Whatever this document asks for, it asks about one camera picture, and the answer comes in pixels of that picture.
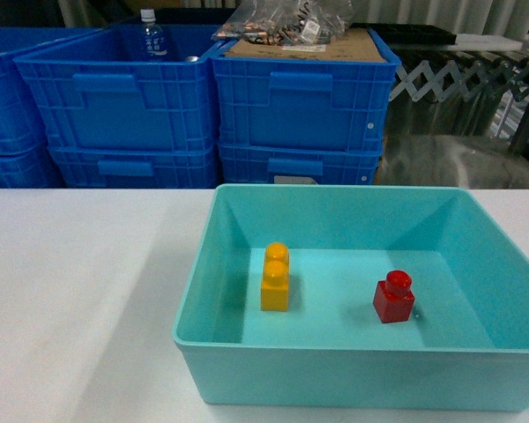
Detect red toy block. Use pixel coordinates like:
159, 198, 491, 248
373, 270, 415, 324

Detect yellow toy block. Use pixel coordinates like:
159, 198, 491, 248
260, 242, 290, 312

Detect blue crate lower right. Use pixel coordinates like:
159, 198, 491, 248
218, 142, 383, 185

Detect blue crate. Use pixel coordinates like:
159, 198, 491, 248
0, 27, 95, 156
48, 146, 219, 189
212, 30, 400, 152
218, 142, 383, 185
14, 24, 219, 152
0, 145, 65, 189

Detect teal plastic bin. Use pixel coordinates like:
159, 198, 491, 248
173, 184, 529, 412

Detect blue crate lower middle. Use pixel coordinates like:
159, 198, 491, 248
48, 146, 219, 189

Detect blue crate upper right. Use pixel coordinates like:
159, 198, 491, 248
212, 30, 400, 152

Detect clear bag of parts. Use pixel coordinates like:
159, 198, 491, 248
212, 0, 356, 46

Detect brown cardboard sheet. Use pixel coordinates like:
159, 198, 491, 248
223, 28, 386, 63

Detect clear water bottle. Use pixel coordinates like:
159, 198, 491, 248
140, 9, 168, 61

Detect blue crate upper middle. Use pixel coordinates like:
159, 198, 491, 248
14, 24, 219, 152

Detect black tray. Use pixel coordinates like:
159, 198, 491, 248
351, 23, 457, 45

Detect grey expandable roller conveyor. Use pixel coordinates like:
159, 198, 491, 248
389, 58, 529, 103

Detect blue crate lower left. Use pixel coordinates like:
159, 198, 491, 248
0, 145, 65, 189

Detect white foam board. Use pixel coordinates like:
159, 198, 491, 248
448, 33, 523, 51

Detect blue crate upper left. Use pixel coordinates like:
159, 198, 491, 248
0, 27, 95, 156

